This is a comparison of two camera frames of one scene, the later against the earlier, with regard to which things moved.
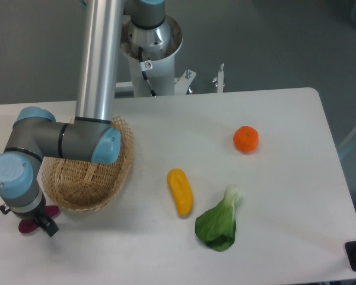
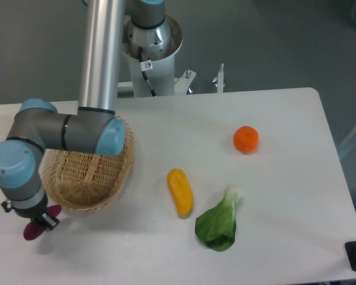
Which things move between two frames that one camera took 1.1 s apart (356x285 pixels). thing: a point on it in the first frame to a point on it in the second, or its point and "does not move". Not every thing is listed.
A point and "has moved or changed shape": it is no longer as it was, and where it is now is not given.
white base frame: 126,88 does not move
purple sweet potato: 26,225 has moved or changed shape
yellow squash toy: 181,189 does not move
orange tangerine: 246,139 does not move
